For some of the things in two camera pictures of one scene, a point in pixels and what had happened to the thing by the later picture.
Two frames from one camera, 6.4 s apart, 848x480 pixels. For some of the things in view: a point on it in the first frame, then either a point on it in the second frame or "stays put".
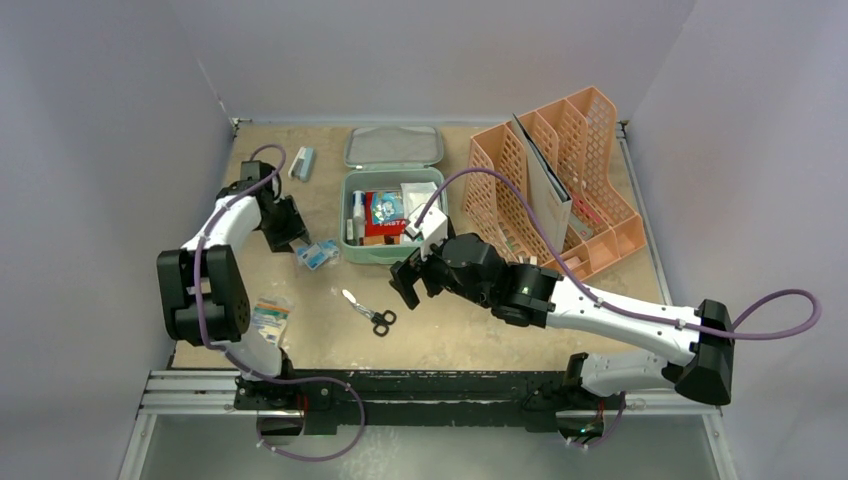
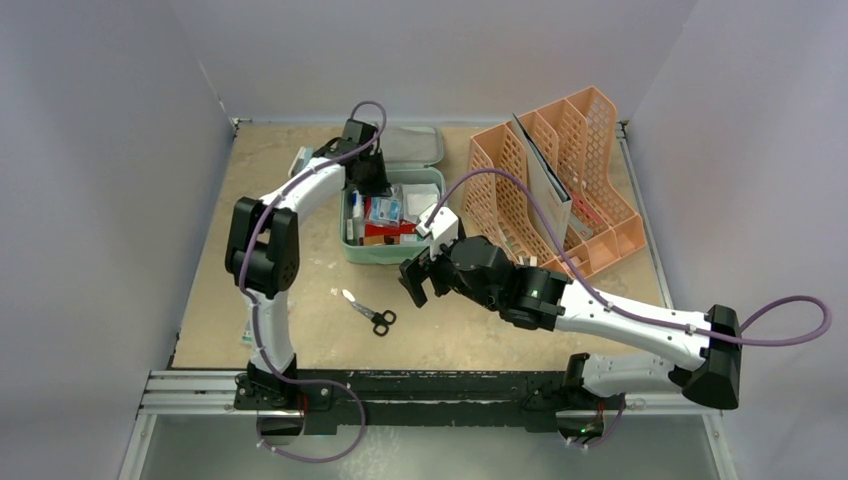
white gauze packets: [417, 193] stays put
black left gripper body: [283, 226] -> [373, 180]
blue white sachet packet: [318, 253] -> [385, 208]
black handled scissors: [381, 320] stays put
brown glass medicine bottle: [382, 240] stays put
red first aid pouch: [376, 230] stays put
